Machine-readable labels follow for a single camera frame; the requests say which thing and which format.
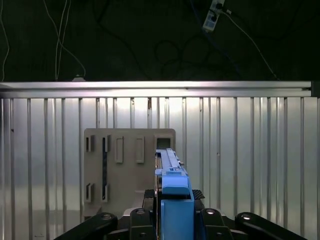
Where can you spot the grey parts rack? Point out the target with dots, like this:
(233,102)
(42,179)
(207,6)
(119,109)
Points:
(125,175)

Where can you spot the hard disk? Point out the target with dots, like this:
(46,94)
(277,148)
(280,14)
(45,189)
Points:
(175,185)

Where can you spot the white power strip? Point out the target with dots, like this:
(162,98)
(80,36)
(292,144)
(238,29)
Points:
(212,17)

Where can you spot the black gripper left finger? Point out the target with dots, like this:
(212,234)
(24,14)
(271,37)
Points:
(142,225)

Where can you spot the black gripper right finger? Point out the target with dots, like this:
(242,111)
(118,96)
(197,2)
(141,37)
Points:
(215,225)

